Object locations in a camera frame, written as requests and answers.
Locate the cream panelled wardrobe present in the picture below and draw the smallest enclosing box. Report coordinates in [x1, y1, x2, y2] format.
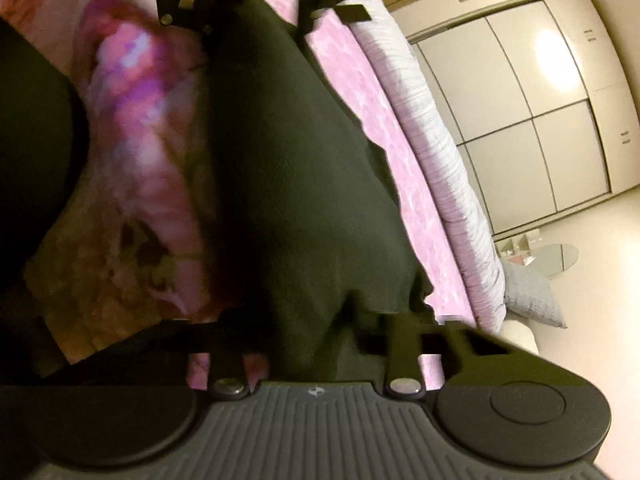
[387, 0, 640, 236]

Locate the grey cushion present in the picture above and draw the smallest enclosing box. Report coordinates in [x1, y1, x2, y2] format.
[500, 259, 569, 329]

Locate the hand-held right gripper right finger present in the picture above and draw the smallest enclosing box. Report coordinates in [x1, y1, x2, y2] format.
[385, 312, 556, 401]

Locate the pink rose blanket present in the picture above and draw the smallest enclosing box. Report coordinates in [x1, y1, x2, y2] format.
[187, 0, 481, 392]

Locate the white quilted bedspread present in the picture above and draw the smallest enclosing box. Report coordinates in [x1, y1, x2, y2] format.
[350, 0, 507, 333]

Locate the black t-shirt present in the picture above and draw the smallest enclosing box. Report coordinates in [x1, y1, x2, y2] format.
[195, 0, 437, 386]

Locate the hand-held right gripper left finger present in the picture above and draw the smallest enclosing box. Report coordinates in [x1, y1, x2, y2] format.
[100, 310, 273, 402]

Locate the cream bed frame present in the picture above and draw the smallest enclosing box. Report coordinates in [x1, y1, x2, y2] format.
[500, 320, 540, 356]

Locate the round mirror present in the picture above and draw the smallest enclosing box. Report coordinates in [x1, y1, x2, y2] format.
[530, 242, 579, 279]

